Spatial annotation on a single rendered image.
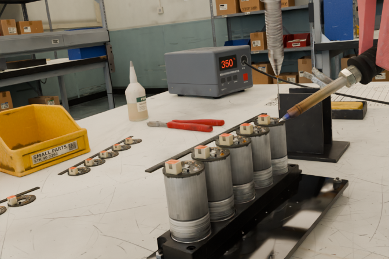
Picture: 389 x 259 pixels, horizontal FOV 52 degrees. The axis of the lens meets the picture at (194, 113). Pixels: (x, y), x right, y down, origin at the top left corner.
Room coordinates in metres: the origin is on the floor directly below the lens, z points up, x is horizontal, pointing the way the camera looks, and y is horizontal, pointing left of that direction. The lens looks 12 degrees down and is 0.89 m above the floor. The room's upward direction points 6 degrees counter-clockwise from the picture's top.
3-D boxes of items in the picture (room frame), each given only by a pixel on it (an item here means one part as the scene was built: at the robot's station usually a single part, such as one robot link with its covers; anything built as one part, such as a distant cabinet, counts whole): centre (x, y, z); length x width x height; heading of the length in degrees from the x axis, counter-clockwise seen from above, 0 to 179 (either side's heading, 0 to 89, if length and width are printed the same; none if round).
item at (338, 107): (0.55, -0.20, 0.76); 0.07 x 0.05 x 0.02; 60
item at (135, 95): (0.67, 0.10, 0.80); 0.03 x 0.03 x 0.10
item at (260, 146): (0.29, -0.04, 0.79); 0.02 x 0.02 x 0.05
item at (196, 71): (0.86, -0.04, 0.80); 0.15 x 0.12 x 0.10; 42
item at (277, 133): (0.31, -0.06, 0.79); 0.02 x 0.02 x 0.05
